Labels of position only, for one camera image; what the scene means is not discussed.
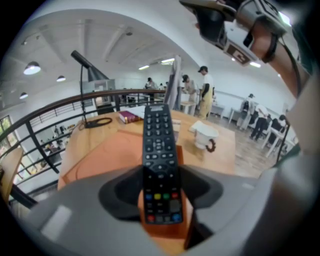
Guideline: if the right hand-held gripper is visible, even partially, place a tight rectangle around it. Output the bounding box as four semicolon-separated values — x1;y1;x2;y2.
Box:
179;0;292;67

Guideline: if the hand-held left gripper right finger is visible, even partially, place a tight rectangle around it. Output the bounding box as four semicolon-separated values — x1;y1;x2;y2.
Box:
177;151;320;256

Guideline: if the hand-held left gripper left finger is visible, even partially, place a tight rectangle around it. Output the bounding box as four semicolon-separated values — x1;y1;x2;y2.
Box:
22;165;164;256

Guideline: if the black remote control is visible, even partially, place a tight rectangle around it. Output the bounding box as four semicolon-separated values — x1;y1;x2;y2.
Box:
141;103;185;226

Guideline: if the person's right forearm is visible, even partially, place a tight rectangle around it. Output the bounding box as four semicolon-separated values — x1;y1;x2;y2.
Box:
250;18;313;100

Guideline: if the grey column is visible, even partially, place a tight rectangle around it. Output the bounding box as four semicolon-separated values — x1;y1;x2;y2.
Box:
164;55;183;111

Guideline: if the white work table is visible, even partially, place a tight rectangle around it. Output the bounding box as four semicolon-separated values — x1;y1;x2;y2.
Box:
179;100;198;116
229;107;242;126
209;103;226;119
260;126;289;159

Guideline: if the dark tripod stand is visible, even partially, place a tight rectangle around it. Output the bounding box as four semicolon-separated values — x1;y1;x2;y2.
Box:
274;117;291;166

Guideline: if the wooden panel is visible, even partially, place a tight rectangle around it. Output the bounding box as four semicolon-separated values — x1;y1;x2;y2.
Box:
0;147;25;206

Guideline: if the pale small box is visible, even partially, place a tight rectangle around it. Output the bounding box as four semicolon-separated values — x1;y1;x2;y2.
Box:
171;118;182;141

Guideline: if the dark metal railing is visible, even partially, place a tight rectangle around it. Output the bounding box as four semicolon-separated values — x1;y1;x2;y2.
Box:
0;89;167;210

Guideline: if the person's light shirt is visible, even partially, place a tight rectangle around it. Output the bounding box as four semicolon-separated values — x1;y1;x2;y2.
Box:
284;22;320;156

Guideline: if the maroon book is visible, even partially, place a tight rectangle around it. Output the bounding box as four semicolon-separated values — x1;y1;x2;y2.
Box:
118;110;145;125

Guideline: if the white paper sheet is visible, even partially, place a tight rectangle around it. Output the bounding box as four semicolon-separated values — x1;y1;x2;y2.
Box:
124;105;146;118

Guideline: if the black desk lamp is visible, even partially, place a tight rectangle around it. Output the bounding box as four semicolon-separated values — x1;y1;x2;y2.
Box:
70;49;113;130

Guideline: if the large dark pendant lamp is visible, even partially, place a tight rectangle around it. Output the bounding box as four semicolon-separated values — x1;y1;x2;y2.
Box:
23;61;42;76

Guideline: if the black wrist strap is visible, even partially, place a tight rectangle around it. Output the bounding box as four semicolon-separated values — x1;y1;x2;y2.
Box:
261;33;279;64

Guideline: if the white cup brown handle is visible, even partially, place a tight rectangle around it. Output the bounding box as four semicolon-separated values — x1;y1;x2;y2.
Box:
193;124;220;153

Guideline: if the black cable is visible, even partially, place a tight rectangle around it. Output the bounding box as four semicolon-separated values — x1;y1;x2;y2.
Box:
281;36;302;99

